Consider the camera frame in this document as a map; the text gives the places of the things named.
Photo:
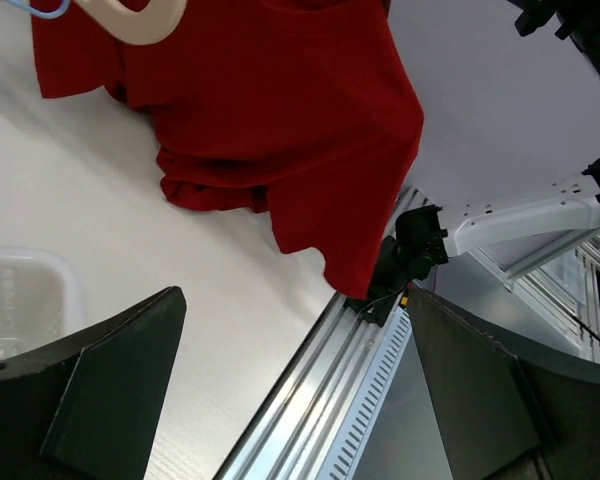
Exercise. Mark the white plastic basket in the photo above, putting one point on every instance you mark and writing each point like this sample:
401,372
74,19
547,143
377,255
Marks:
41,300

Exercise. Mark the white slotted cable duct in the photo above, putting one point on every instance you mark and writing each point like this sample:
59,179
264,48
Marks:
354,432

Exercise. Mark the beige round hook hanger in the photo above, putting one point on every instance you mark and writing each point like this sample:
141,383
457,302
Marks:
151,25

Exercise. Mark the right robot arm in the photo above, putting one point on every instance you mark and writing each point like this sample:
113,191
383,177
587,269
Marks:
423,238

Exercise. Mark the light blue wire hanger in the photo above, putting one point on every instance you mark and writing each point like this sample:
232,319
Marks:
51,14

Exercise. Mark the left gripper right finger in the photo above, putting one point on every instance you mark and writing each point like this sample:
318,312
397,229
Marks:
507,407

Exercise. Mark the red t shirt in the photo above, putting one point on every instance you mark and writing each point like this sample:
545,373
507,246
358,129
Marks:
299,109

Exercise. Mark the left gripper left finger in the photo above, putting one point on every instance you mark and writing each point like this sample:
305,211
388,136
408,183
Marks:
87,406

